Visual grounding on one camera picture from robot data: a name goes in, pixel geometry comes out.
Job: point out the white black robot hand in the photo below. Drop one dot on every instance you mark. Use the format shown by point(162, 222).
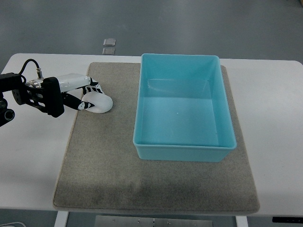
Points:
point(55, 99)

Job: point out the grey felt mat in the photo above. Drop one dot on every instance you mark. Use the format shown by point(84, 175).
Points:
point(101, 169)

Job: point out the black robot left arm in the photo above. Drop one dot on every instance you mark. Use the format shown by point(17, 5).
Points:
point(30, 92)

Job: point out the white table leg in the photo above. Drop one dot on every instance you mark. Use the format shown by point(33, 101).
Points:
point(241, 221)
point(61, 219)

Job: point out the black table control panel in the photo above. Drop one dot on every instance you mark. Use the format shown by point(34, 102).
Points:
point(296, 220)

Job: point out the white table leg right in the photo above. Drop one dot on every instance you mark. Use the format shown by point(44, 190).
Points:
point(241, 221)

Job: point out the light blue plastic box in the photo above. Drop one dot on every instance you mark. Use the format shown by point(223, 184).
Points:
point(182, 110)

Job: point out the white table leg left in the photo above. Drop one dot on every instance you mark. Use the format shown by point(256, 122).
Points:
point(61, 219)

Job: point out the white frog-shaped toy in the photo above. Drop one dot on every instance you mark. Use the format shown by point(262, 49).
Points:
point(99, 102)

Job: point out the lower metal floor plate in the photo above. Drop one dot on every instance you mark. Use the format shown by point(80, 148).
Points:
point(108, 51)

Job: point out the metal floor plate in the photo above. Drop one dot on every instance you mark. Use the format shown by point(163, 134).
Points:
point(109, 42)
point(108, 51)

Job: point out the upper metal floor plate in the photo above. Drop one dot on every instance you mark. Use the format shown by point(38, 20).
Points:
point(109, 42)

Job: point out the grey metal table crossbar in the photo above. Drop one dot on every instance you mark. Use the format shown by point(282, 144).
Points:
point(118, 221)

